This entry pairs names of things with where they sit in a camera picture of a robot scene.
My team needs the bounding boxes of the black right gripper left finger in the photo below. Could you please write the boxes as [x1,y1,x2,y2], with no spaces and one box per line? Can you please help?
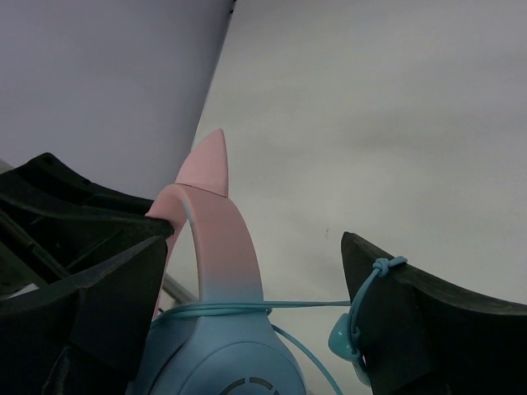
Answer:
[1,237,167,395]

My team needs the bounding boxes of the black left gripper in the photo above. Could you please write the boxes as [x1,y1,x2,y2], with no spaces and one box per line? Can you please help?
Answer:
[1,152,174,294]

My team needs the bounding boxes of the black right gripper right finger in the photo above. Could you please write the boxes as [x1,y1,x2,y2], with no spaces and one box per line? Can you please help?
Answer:
[340,232,526,394]

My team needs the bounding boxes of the light blue headphone cable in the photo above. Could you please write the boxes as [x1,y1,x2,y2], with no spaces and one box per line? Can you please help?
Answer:
[150,257,408,395]

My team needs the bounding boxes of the aluminium left side rail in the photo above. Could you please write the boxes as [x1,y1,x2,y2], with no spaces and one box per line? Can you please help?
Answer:
[156,273,198,314]

